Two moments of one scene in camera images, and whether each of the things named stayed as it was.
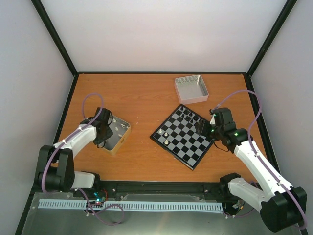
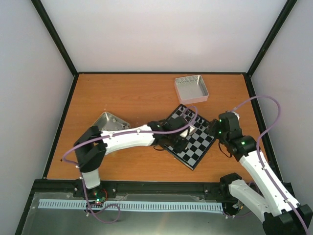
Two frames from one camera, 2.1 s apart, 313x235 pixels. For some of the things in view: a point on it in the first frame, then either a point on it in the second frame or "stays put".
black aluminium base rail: x=217 y=187 stays put
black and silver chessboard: x=177 y=135 stays put
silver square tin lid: x=191 y=89 stays put
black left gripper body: x=107 y=133 -> x=177 y=147
